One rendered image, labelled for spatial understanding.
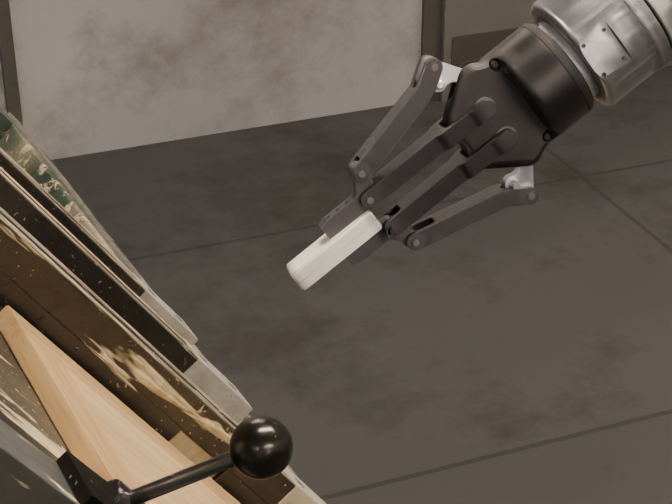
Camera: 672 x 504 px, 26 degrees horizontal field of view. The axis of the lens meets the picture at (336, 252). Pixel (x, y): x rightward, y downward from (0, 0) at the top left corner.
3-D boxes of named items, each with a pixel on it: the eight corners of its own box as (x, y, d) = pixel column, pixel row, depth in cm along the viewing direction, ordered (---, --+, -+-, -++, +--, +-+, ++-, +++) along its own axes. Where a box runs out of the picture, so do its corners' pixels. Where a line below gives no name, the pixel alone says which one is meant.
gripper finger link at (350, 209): (388, 194, 99) (362, 160, 98) (330, 240, 99) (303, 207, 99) (384, 189, 101) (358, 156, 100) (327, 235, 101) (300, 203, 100)
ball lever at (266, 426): (122, 549, 90) (305, 479, 85) (84, 520, 88) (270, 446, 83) (126, 498, 93) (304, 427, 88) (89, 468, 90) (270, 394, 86)
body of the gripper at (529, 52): (545, 16, 95) (435, 105, 95) (617, 116, 98) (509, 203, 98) (514, 8, 102) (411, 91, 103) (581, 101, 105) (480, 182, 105)
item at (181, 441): (204, 487, 157) (224, 467, 157) (160, 449, 152) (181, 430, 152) (193, 471, 159) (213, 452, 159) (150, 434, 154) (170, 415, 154)
